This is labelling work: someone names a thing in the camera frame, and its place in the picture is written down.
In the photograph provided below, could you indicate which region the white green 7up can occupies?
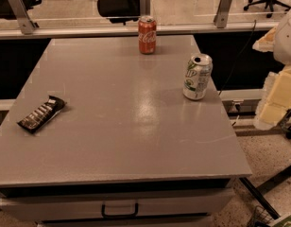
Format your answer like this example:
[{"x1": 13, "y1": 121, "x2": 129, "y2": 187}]
[{"x1": 183, "y1": 53, "x2": 213, "y2": 100}]

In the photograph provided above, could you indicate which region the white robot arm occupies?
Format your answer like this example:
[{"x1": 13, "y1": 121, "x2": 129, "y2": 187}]
[{"x1": 273, "y1": 9, "x2": 291, "y2": 65}]

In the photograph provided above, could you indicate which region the red coke can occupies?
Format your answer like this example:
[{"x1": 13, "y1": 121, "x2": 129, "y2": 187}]
[{"x1": 138, "y1": 15, "x2": 156, "y2": 54}]

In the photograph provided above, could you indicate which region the grey drawer cabinet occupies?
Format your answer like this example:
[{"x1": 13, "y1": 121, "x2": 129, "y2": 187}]
[{"x1": 0, "y1": 36, "x2": 250, "y2": 227}]

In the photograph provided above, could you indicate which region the black office chair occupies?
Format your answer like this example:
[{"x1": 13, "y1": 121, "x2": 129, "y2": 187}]
[{"x1": 97, "y1": 0, "x2": 140, "y2": 24}]

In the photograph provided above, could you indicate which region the black snack bar wrapper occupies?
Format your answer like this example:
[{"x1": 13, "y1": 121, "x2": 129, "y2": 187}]
[{"x1": 17, "y1": 96, "x2": 66, "y2": 134}]

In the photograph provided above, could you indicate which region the black chair with wheels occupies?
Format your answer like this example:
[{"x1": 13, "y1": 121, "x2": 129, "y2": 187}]
[{"x1": 243, "y1": 0, "x2": 291, "y2": 18}]

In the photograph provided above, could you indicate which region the black drawer handle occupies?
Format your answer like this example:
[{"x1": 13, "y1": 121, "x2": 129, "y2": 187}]
[{"x1": 101, "y1": 203, "x2": 139, "y2": 218}]

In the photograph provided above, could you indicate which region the right metal bracket post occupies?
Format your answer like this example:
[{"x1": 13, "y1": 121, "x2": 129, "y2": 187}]
[{"x1": 214, "y1": 0, "x2": 232, "y2": 28}]

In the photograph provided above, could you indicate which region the metal bracket post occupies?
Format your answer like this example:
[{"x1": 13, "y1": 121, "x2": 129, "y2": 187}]
[
  {"x1": 140, "y1": 0, "x2": 150, "y2": 16},
  {"x1": 8, "y1": 0, "x2": 37, "y2": 35},
  {"x1": 214, "y1": 0, "x2": 232, "y2": 28}
]

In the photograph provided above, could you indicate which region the middle metal bracket post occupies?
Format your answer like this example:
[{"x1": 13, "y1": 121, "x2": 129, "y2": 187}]
[{"x1": 140, "y1": 0, "x2": 150, "y2": 16}]

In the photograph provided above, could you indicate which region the black cable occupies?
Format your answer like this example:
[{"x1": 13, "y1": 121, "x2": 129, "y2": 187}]
[{"x1": 218, "y1": 20, "x2": 257, "y2": 96}]

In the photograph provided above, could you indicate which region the left metal bracket post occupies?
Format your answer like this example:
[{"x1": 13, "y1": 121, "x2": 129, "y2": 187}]
[{"x1": 8, "y1": 0, "x2": 37, "y2": 35}]

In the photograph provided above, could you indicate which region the black wire basket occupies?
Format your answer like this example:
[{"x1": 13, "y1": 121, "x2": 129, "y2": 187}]
[{"x1": 247, "y1": 205, "x2": 274, "y2": 227}]

